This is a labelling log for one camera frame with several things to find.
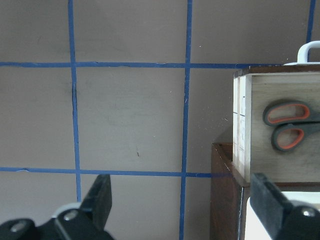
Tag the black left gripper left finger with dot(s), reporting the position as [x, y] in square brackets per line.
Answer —
[83, 221]

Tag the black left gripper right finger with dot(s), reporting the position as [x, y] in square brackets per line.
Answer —
[282, 218]

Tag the orange grey handled scissors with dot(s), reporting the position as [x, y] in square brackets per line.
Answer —
[293, 121]

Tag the light wooden drawer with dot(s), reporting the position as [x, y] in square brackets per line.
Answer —
[254, 88]

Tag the dark brown wooden cabinet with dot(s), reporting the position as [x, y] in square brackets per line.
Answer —
[230, 190]

